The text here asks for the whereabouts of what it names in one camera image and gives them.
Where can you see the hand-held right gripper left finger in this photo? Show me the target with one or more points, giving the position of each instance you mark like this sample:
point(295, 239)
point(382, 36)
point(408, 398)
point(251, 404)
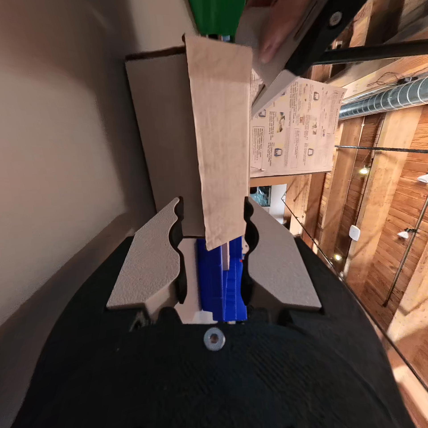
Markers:
point(147, 267)

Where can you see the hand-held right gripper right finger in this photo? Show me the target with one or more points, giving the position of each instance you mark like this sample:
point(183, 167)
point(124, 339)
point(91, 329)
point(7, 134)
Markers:
point(284, 267)

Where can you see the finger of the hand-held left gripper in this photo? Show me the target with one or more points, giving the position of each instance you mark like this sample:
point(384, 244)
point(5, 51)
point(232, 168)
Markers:
point(274, 83)

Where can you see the blue plastic bin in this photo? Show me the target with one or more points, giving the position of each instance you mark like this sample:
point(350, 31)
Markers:
point(214, 284)

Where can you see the green plastic bin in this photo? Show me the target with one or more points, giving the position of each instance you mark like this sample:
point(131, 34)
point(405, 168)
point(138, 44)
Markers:
point(217, 13)

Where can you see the person's left hand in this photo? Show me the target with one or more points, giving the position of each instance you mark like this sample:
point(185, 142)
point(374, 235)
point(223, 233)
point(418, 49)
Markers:
point(284, 23)

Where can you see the printed instruction sheet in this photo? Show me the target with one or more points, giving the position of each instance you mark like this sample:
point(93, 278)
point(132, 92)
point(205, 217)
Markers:
point(301, 133)

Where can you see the white ceiling device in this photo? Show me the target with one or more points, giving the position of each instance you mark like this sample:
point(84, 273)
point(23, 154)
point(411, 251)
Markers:
point(354, 232)

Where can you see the white track spotlight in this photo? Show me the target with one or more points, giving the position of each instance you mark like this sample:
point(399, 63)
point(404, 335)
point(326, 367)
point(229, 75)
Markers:
point(403, 234)
point(423, 178)

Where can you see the silver ventilation duct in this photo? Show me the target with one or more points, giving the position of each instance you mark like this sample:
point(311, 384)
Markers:
point(384, 100)

